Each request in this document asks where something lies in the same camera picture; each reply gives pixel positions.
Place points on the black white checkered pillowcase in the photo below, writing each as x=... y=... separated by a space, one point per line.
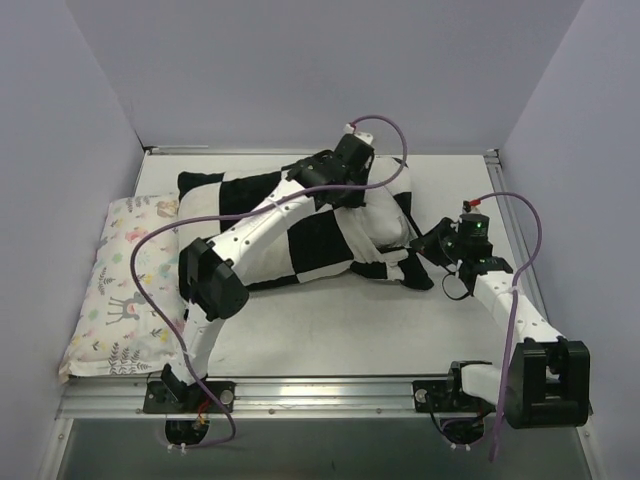
x=324 y=244

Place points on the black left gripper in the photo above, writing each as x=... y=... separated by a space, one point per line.
x=347 y=191

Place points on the aluminium right side rail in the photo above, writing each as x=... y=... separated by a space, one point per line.
x=514 y=233

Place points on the white pillow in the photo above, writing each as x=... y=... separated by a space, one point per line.
x=384 y=216

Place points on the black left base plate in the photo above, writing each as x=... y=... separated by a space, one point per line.
x=159 y=400

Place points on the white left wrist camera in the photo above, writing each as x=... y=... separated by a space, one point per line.
x=352 y=129

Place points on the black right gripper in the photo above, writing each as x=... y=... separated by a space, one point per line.
x=435 y=240

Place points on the floral animal print pillow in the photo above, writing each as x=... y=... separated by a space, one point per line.
x=118 y=333

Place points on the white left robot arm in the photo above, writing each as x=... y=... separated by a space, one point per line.
x=212 y=274

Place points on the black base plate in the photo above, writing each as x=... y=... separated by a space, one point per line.
x=434 y=395
x=159 y=400

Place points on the aluminium front rail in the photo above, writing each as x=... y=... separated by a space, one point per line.
x=255 y=398

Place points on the aluminium rail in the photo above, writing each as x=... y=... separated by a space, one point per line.
x=255 y=398
x=514 y=233

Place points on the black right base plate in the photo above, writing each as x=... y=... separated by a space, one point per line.
x=434 y=395

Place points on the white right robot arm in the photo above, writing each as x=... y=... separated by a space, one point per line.
x=543 y=380

